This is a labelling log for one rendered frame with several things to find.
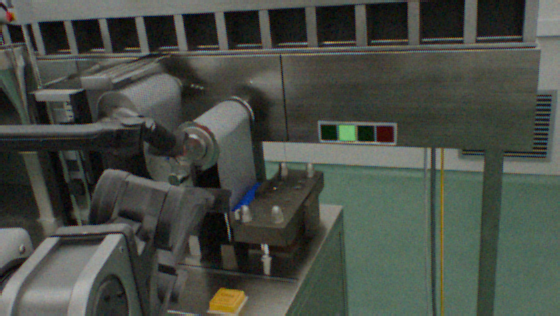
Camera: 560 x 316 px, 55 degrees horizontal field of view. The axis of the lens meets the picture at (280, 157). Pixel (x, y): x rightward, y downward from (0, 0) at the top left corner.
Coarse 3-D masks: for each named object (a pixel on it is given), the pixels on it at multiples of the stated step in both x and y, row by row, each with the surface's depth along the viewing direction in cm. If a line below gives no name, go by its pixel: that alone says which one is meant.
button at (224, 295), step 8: (224, 288) 145; (216, 296) 142; (224, 296) 141; (232, 296) 141; (240, 296) 141; (216, 304) 139; (224, 304) 138; (232, 304) 138; (224, 312) 138; (232, 312) 138
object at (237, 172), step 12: (228, 156) 160; (240, 156) 168; (252, 156) 177; (228, 168) 161; (240, 168) 169; (252, 168) 177; (228, 180) 161; (240, 180) 169; (252, 180) 178; (240, 192) 169; (228, 216) 162
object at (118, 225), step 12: (60, 228) 57; (72, 228) 56; (84, 228) 56; (96, 228) 56; (108, 228) 56; (120, 228) 55; (132, 228) 62; (132, 240) 56; (144, 240) 63; (132, 252) 56; (144, 252) 60; (132, 264) 56; (144, 264) 60; (144, 276) 60; (144, 288) 59; (144, 300) 58; (144, 312) 58
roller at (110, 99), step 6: (180, 90) 180; (108, 96) 160; (114, 96) 159; (120, 96) 158; (180, 96) 180; (102, 102) 161; (108, 102) 160; (114, 102) 160; (120, 102) 159; (126, 102) 158; (102, 108) 162; (132, 108) 158
